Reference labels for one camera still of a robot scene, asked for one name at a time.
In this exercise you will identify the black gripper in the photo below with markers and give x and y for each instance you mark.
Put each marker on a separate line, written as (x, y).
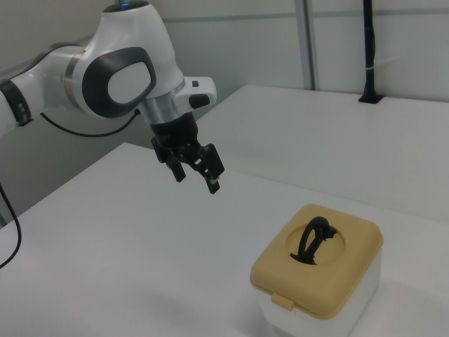
(175, 135)

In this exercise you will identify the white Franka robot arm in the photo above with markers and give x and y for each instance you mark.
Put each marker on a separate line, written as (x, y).
(129, 52)

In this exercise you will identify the white plastic tool case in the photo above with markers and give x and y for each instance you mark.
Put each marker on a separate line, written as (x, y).
(354, 302)

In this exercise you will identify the black pole with base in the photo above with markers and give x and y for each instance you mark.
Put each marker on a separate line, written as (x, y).
(369, 52)

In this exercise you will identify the grey metal partition post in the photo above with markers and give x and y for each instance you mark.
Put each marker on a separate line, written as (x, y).
(308, 42)

